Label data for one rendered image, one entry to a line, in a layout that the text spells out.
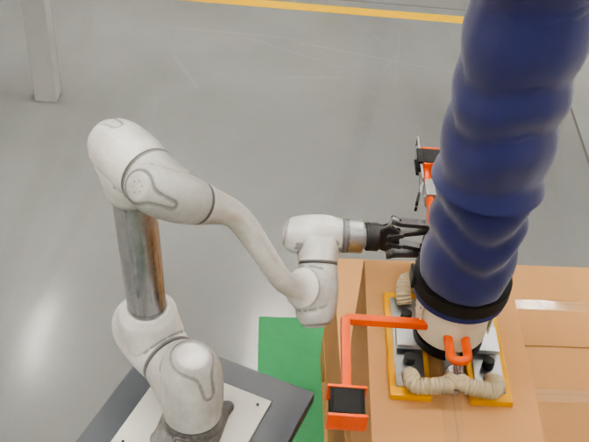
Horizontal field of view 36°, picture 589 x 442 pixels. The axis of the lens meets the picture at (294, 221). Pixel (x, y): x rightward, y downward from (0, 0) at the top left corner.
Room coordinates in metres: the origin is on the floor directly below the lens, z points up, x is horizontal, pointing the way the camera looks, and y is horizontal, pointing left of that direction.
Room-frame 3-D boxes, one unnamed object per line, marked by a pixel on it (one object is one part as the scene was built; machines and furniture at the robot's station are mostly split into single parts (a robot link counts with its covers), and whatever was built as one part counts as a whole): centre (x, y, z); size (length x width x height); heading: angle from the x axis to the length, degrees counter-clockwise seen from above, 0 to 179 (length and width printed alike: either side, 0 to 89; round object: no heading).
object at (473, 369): (1.53, -0.49, 1.09); 0.34 x 0.10 x 0.05; 1
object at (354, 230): (1.77, -0.16, 1.20); 0.09 x 0.06 x 0.09; 4
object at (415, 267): (1.52, -0.39, 1.31); 0.23 x 0.23 x 0.04
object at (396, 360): (1.52, -0.30, 1.09); 0.34 x 0.10 x 0.05; 1
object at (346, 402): (1.22, -0.14, 1.19); 0.09 x 0.08 x 0.05; 91
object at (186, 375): (1.47, 0.23, 0.93); 0.18 x 0.16 x 0.22; 42
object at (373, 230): (1.78, -0.23, 1.20); 0.09 x 0.07 x 0.08; 94
